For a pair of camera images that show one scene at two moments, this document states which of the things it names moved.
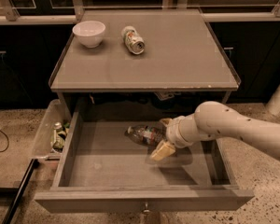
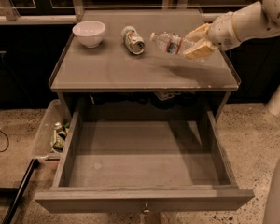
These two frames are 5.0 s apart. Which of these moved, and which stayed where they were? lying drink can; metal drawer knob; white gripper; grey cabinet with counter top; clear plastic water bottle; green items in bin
Moved: white gripper; clear plastic water bottle
Stayed: green items in bin; lying drink can; grey cabinet with counter top; metal drawer knob
